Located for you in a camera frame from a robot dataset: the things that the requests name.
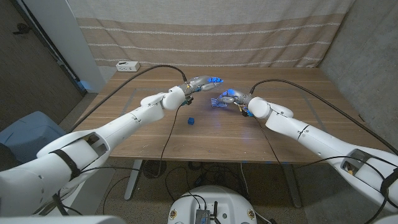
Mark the white pillar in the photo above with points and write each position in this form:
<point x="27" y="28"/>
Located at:
<point x="68" y="40"/>

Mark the white power strip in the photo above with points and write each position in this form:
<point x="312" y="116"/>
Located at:
<point x="127" y="66"/>

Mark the white robot torso edge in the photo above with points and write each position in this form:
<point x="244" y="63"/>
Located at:
<point x="62" y="220"/>

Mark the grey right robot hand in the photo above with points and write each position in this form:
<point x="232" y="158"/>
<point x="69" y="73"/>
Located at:
<point x="239" y="97"/>

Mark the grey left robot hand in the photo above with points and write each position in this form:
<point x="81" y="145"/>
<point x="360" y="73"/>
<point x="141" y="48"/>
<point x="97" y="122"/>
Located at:
<point x="203" y="83"/>

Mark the small blue cube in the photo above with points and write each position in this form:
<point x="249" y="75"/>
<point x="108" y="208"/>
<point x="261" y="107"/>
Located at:
<point x="191" y="121"/>

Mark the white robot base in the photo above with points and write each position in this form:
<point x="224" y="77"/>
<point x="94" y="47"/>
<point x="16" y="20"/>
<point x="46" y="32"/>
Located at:
<point x="224" y="199"/>

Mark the beige striped curtain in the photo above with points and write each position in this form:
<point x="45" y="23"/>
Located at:
<point x="211" y="31"/>

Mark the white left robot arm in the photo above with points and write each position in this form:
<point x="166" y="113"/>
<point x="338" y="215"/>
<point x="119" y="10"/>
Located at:
<point x="124" y="121"/>

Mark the grey electronics box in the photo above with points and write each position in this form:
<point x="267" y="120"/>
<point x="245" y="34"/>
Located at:
<point x="202" y="216"/>

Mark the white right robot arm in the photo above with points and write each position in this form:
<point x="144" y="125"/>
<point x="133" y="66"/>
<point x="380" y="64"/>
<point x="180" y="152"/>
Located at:
<point x="311" y="140"/>

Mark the black fabric bundle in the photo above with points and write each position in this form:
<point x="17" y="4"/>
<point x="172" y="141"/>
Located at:
<point x="7" y="158"/>

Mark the grey table leg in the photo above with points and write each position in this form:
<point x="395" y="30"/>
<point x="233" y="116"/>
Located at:
<point x="292" y="186"/>

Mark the round black floor fan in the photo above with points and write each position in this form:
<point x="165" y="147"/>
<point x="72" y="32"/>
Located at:
<point x="154" y="169"/>

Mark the white table leg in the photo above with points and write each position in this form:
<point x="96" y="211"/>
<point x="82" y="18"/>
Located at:
<point x="133" y="180"/>

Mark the one dollar bill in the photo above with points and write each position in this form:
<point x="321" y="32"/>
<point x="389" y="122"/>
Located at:
<point x="217" y="104"/>

